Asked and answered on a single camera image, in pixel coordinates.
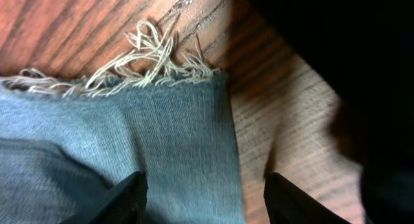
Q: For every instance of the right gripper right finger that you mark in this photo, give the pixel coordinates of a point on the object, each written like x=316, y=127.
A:
x=288, y=204

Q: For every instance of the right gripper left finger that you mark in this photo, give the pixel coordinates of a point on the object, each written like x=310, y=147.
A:
x=125, y=203

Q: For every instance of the blue denim jeans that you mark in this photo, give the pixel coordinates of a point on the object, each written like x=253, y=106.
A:
x=66, y=142

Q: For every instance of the black garment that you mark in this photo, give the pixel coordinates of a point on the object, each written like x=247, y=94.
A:
x=364, y=50

